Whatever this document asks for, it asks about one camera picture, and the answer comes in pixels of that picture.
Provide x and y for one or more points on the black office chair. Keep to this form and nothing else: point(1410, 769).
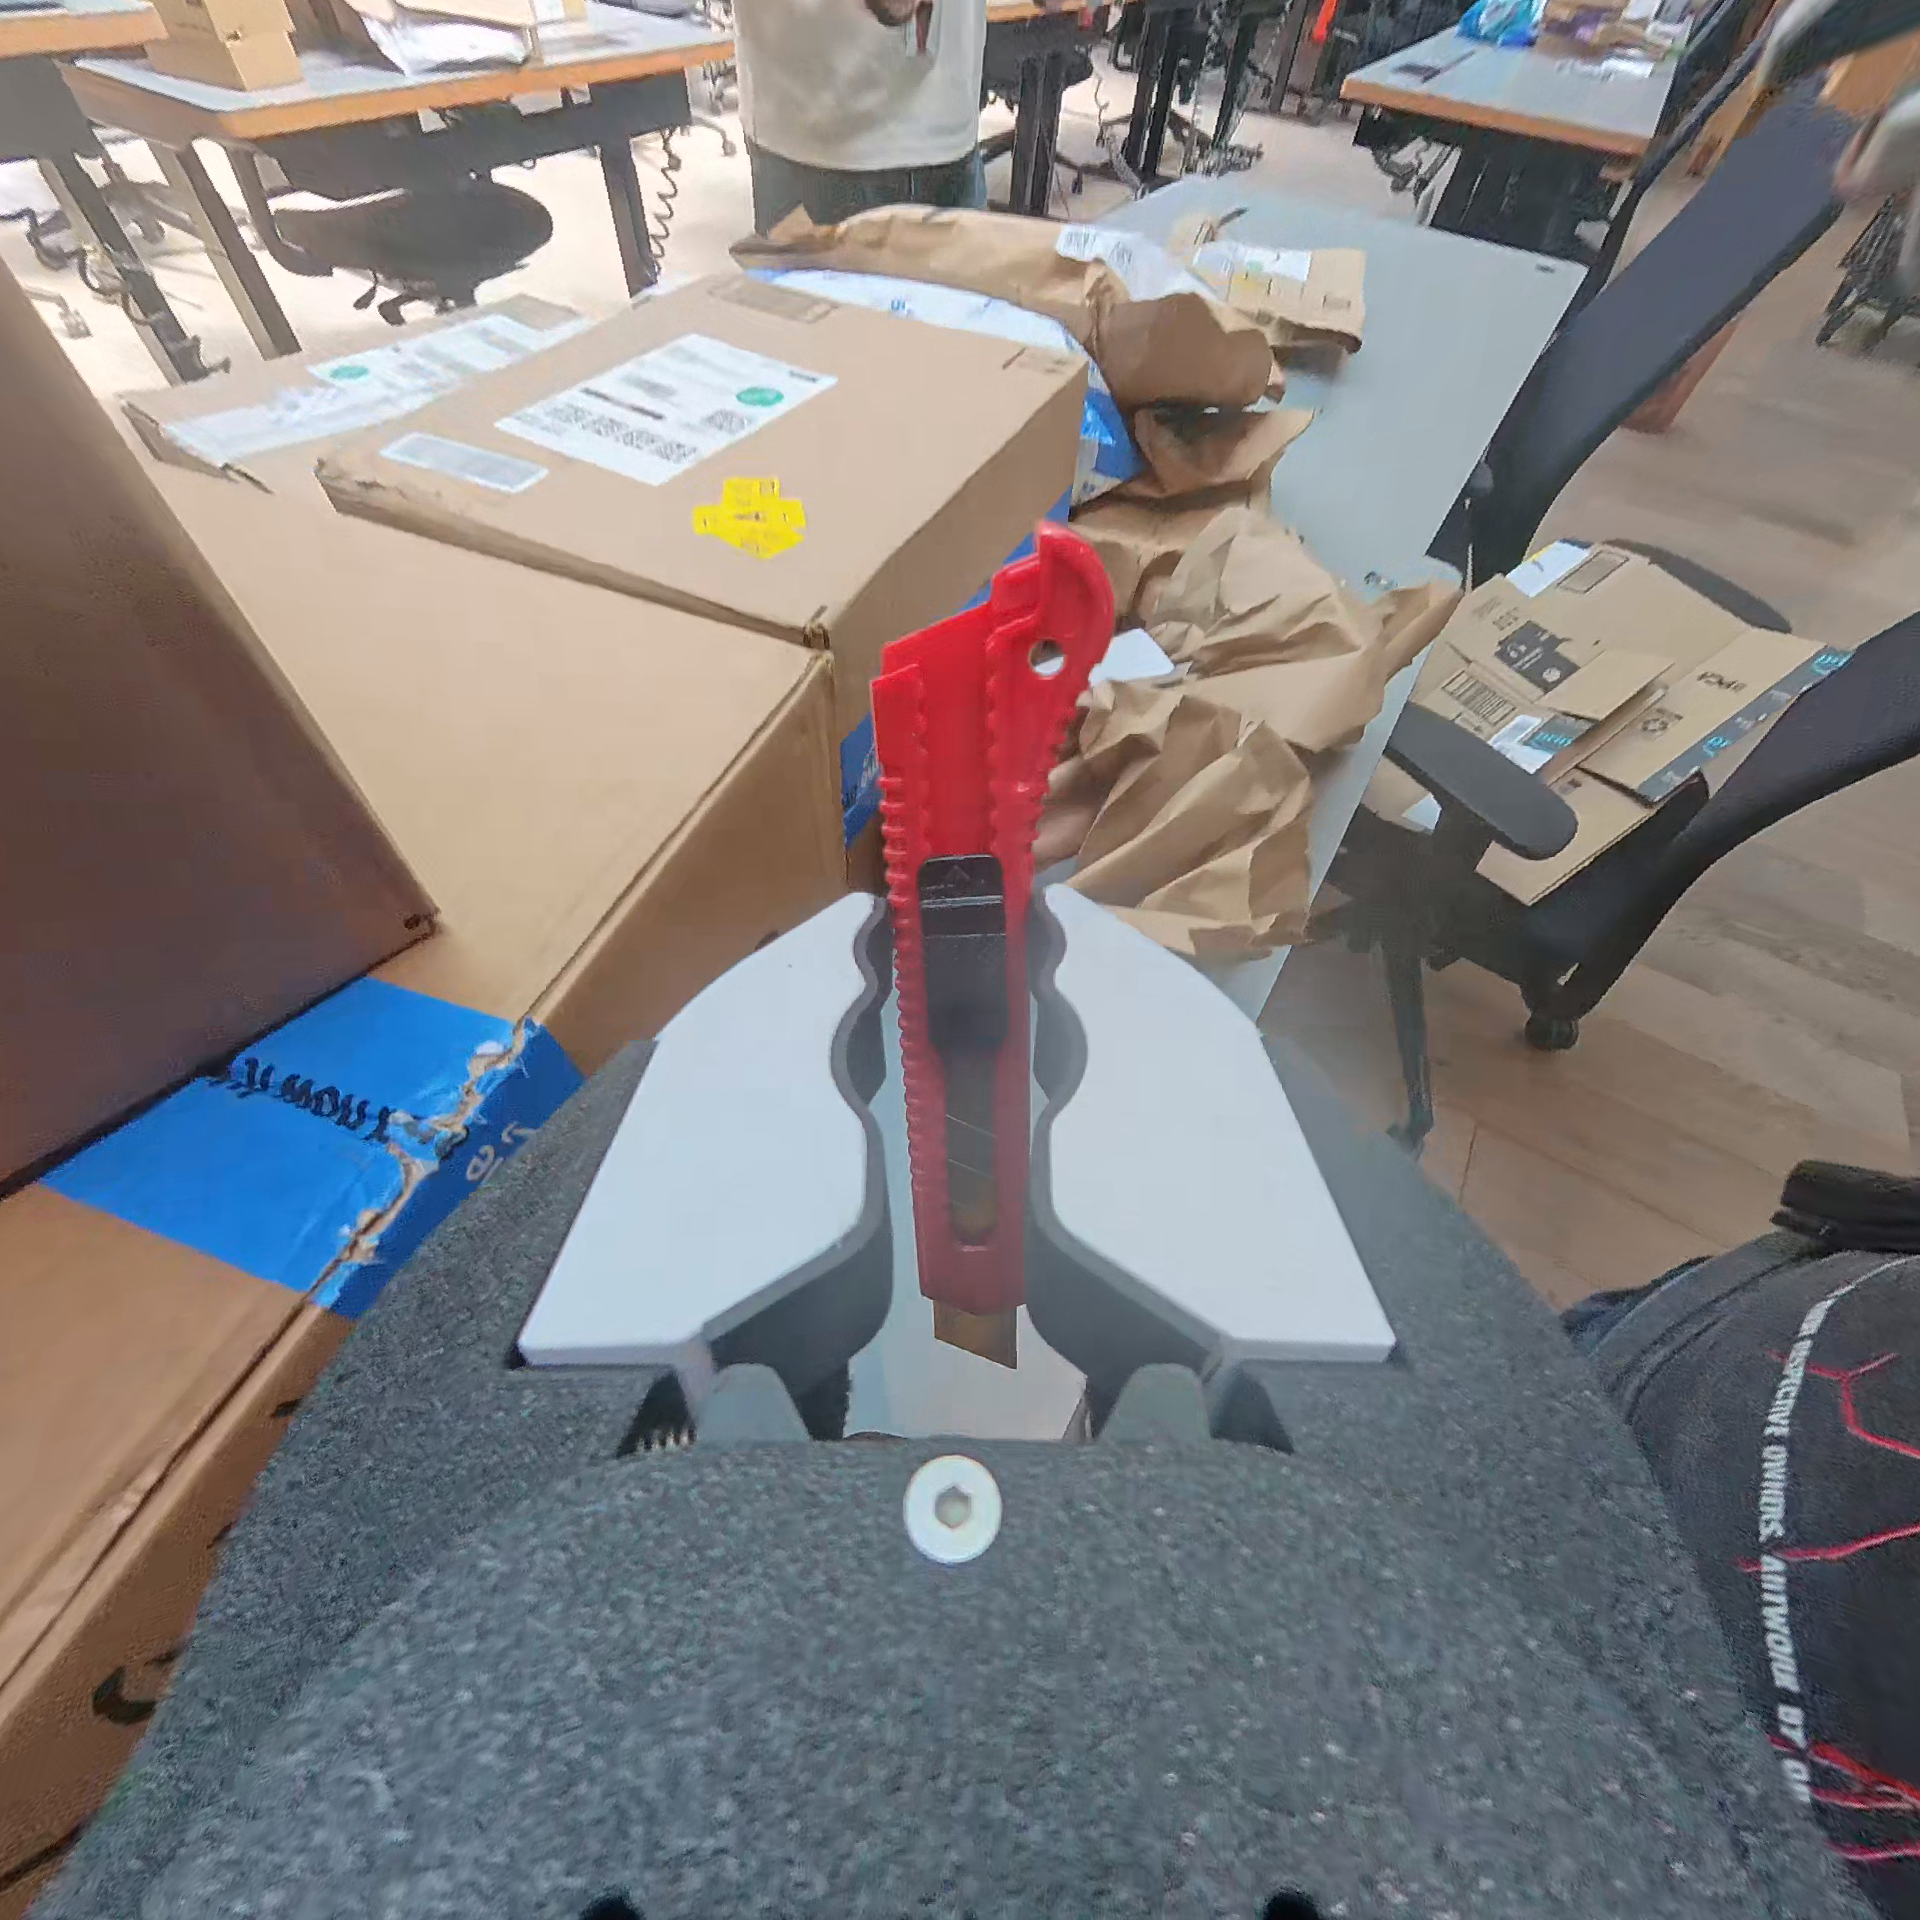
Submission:
point(1651, 347)
point(1484, 780)
point(405, 235)

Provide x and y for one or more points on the crumpled brown packing paper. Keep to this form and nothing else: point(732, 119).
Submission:
point(1201, 809)

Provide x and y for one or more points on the grey paper pile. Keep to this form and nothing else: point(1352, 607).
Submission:
point(451, 30)

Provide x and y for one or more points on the red utility knife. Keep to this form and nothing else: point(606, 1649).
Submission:
point(960, 750)

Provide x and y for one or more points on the brown paper mailer white label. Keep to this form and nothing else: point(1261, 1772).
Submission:
point(1290, 285)

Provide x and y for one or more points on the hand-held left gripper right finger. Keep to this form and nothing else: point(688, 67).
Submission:
point(1201, 1171)

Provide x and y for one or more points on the large cardboard box blue tape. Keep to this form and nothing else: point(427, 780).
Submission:
point(523, 720)

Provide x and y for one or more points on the wooden topped office desk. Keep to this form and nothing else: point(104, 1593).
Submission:
point(299, 113)
point(1500, 91)
point(60, 29)

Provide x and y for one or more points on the small cardboard box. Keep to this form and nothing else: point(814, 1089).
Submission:
point(224, 37)

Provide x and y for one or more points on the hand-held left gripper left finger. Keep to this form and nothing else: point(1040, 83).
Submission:
point(721, 1171)

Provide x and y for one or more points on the flat cardboard parcel white labels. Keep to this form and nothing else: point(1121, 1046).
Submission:
point(374, 368)

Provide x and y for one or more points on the white paper slip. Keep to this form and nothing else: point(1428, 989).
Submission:
point(1137, 656)

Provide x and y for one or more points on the person's dark clothing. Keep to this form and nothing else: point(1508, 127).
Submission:
point(1769, 1501)

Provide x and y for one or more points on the cardboard box with shipping labels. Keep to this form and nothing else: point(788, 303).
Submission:
point(900, 511)

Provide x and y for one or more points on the dark brown cardboard box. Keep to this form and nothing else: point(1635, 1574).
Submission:
point(148, 750)

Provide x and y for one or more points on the flattened cardboard box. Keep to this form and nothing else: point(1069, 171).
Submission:
point(1620, 676)

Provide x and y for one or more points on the white plastic mailer bag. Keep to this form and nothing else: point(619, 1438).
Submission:
point(960, 307)

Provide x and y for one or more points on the black armrest pad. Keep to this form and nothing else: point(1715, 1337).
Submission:
point(1851, 1201)

